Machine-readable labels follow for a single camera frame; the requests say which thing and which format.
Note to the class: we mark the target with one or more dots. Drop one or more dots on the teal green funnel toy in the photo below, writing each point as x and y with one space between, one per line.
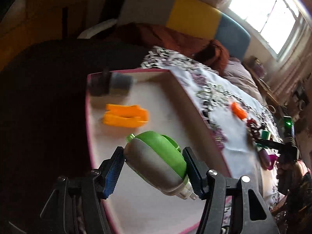
265 135

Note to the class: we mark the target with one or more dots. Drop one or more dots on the grey black cylinder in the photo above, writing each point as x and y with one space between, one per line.
109 83

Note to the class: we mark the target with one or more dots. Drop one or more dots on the rust brown quilted jacket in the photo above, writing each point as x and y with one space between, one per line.
210 53

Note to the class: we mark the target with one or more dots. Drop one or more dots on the wooden side shelf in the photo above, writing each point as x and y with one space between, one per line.
263 88

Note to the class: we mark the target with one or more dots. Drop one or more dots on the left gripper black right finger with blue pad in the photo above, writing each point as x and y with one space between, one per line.
249 213

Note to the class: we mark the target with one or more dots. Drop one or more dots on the white embroidered floral tablecloth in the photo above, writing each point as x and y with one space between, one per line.
232 150

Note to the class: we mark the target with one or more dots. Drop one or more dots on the dark brown flower ornament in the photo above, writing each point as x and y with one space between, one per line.
254 129

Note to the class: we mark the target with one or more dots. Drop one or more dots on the small purple box on shelf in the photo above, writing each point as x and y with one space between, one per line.
257 67

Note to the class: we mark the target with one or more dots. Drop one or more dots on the orange plastic clip toy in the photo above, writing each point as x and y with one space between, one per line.
125 116

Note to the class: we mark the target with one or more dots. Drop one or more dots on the magenta funnel toy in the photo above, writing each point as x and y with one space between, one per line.
273 158

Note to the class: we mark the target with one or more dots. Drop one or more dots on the window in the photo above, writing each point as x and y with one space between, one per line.
277 24

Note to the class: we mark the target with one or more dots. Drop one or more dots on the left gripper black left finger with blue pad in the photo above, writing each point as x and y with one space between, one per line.
75 206

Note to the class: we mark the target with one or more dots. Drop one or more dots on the grey yellow blue headboard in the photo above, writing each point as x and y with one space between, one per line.
191 17

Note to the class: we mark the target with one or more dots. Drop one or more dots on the pink bed blanket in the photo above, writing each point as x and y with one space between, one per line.
236 74

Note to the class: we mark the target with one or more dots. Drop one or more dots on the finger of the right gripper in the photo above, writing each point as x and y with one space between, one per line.
265 143

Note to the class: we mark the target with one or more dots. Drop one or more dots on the orange holed block toy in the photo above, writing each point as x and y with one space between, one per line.
238 111

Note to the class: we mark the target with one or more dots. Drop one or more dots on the purple yellow oval case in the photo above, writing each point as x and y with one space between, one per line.
264 158

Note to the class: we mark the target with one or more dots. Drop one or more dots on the pink-edged white box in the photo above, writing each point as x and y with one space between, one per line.
173 123

